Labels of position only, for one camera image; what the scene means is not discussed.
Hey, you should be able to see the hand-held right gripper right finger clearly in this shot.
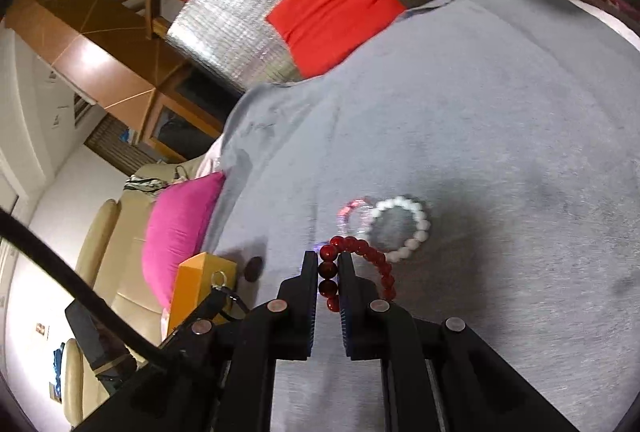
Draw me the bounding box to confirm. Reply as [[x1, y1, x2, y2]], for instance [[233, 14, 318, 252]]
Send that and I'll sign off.
[[337, 251, 581, 432]]

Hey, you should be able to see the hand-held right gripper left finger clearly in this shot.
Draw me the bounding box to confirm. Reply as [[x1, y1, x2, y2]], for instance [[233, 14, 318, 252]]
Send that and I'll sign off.
[[75, 251, 320, 432]]

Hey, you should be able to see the red bead bracelet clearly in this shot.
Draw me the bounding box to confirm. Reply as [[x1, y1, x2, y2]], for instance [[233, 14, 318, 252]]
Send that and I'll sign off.
[[318, 235, 397, 313]]

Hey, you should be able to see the clear pink bracelet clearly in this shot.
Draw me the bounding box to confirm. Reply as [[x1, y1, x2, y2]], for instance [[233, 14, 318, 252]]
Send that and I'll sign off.
[[336, 197, 383, 249]]

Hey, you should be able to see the orange cardboard box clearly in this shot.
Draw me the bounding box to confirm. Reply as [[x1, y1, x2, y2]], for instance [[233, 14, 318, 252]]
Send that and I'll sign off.
[[167, 252, 237, 344]]

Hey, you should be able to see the pink pillow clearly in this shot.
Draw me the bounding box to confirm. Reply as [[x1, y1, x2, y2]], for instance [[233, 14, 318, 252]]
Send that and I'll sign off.
[[141, 171, 227, 308]]

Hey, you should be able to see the pale pink sheet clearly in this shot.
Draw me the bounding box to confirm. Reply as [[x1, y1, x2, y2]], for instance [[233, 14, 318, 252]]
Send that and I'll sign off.
[[195, 139, 228, 180]]

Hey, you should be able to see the striped cloth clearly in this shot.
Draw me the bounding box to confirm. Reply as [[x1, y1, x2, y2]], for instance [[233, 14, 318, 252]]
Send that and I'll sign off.
[[124, 174, 168, 195]]

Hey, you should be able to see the beige leather sofa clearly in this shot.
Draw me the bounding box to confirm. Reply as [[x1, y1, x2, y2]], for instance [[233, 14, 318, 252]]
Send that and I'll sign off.
[[60, 152, 226, 430]]

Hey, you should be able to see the black flat object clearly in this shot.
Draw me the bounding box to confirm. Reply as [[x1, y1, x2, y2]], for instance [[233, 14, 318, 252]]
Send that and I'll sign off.
[[65, 299, 137, 380]]

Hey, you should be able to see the grey blanket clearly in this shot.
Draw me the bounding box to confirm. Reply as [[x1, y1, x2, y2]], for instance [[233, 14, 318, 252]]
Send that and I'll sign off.
[[200, 0, 640, 432]]

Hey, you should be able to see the wooden cabinet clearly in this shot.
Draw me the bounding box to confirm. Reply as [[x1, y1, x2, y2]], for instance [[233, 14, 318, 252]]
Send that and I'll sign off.
[[137, 62, 226, 163]]

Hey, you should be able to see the woven blind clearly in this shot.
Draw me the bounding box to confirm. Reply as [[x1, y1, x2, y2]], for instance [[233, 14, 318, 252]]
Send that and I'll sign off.
[[84, 116, 166, 173]]

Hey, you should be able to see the red cushion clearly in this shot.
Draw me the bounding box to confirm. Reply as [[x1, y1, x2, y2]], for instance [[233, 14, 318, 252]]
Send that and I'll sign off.
[[265, 0, 408, 80]]

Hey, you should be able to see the silver insulation sheet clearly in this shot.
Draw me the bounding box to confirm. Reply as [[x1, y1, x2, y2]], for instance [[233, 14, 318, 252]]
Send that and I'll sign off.
[[166, 0, 446, 94]]

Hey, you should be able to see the black loop strap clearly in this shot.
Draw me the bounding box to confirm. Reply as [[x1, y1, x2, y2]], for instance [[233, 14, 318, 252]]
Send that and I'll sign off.
[[210, 271, 251, 315]]

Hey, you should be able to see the white bead bracelet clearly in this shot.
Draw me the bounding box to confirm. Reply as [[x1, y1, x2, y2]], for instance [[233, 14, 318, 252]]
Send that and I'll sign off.
[[361, 195, 432, 263]]

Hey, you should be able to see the black cable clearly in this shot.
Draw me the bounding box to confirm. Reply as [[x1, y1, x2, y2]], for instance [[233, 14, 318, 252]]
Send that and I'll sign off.
[[0, 208, 168, 365]]

